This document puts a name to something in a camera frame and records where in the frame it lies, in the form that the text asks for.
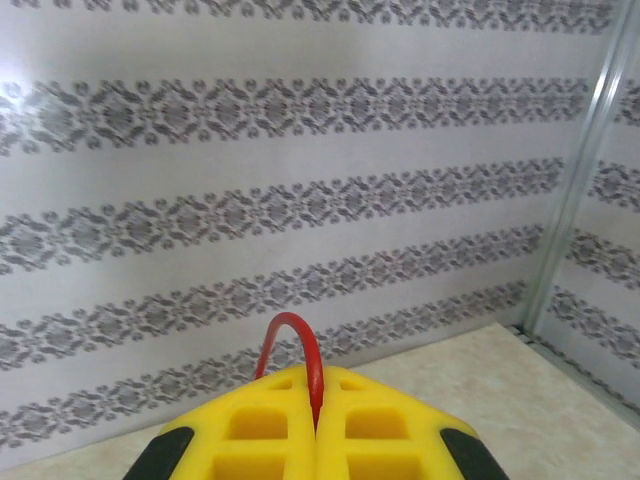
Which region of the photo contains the thin red cable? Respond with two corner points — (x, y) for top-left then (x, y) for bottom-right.
(253, 311), (326, 426)

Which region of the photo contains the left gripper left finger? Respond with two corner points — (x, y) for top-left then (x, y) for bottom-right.
(122, 364), (321, 480)

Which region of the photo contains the aluminium frame post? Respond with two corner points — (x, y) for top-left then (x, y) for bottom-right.
(519, 0), (640, 336)

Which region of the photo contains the aluminium table side rail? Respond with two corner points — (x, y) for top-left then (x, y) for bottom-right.
(514, 324), (640, 416)

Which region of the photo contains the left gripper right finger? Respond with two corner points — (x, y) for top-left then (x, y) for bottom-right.
(314, 364), (511, 480)

